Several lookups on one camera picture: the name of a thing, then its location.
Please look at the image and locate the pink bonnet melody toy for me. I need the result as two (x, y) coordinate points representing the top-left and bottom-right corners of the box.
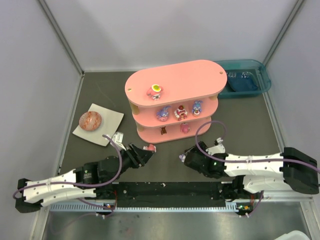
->
(143, 144), (157, 153)

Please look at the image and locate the red strawberry cake toy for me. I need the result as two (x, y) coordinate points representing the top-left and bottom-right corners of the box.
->
(174, 105), (188, 121)

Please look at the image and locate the purple long-ear bunny toy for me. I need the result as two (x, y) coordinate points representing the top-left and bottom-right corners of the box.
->
(191, 100), (203, 117)

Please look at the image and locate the purple bunny head toy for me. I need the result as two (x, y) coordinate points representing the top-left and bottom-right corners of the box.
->
(156, 105), (171, 122)

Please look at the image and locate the pink doll green bow toy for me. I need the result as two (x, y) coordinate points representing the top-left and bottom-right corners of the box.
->
(146, 84), (164, 101)

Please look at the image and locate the purple bunny striped shirt toy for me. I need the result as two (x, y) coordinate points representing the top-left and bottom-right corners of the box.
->
(179, 154), (186, 163)

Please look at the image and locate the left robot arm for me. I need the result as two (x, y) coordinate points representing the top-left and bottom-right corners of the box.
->
(13, 144), (157, 213)

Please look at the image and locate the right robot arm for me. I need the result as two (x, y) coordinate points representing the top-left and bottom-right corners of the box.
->
(179, 141), (320, 195)

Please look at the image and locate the pink figure toy on shelf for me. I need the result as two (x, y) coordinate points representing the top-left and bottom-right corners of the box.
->
(180, 122), (191, 134)

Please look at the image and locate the pink three-tier toy shelf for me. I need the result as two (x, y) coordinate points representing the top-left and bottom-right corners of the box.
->
(124, 60), (227, 144)

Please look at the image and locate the small brown bear toy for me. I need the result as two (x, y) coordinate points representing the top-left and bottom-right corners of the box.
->
(160, 126), (167, 135)

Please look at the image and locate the white square plate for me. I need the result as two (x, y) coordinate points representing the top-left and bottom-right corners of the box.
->
(72, 103), (124, 147)

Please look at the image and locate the red patterned bowl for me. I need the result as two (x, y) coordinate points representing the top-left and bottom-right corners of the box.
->
(78, 111), (102, 132)

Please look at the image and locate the teal plastic bin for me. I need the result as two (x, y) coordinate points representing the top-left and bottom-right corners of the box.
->
(216, 59), (272, 99)

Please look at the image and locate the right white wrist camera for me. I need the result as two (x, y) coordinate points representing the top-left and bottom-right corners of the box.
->
(205, 137), (226, 156)

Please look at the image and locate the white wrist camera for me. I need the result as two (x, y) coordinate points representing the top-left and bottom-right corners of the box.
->
(205, 137), (226, 156)
(112, 131), (125, 149)

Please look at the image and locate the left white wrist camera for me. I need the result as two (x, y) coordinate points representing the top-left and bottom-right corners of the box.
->
(112, 131), (125, 149)

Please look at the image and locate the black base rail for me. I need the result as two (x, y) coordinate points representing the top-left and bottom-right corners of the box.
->
(98, 181), (238, 207)

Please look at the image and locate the white slotted cable duct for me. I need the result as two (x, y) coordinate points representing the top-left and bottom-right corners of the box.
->
(49, 201), (253, 213)

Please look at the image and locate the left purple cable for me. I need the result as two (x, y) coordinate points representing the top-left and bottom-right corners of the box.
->
(12, 134), (123, 200)

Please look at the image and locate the purple cable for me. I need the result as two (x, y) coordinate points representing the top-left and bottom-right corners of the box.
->
(12, 134), (123, 200)
(194, 121), (320, 173)

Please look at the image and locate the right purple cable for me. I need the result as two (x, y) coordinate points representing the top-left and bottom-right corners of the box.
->
(194, 121), (320, 173)

